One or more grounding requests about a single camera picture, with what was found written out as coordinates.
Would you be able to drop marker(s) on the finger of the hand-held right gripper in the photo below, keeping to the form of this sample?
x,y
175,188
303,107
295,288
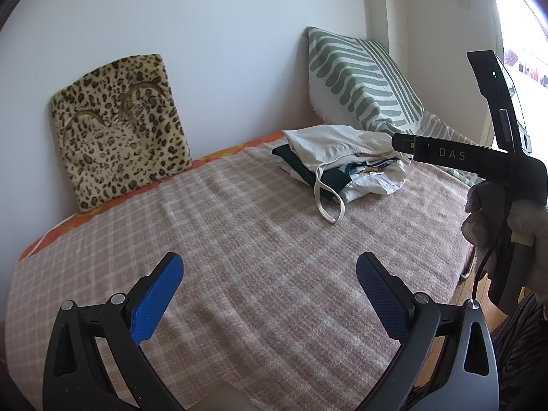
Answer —
x,y
406,147

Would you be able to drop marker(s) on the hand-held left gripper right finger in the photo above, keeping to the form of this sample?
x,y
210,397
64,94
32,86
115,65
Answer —
x,y
381,297

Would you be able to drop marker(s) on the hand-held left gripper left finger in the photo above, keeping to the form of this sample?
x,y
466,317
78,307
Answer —
x,y
156,297

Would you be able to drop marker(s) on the person's right hand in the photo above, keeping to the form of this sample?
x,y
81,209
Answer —
x,y
481,212

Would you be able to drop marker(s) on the green leaf patterned cloth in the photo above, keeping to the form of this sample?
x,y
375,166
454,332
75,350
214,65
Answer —
x,y
445,128

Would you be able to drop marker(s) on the green leaf patterned pillow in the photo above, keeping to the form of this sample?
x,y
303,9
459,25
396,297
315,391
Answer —
x,y
355,81

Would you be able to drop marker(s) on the pink plaid blanket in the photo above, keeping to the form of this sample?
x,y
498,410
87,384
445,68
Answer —
x,y
235,244

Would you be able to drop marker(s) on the orange bed sheet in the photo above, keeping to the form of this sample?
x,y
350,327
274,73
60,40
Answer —
x,y
47,235

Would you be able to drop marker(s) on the bright window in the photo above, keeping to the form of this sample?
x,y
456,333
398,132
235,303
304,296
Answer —
x,y
522,17

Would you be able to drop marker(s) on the person's striped dark clothing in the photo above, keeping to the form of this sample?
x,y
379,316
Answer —
x,y
524,351

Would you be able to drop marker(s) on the leopard print cushion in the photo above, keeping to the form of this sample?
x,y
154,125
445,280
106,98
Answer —
x,y
120,137

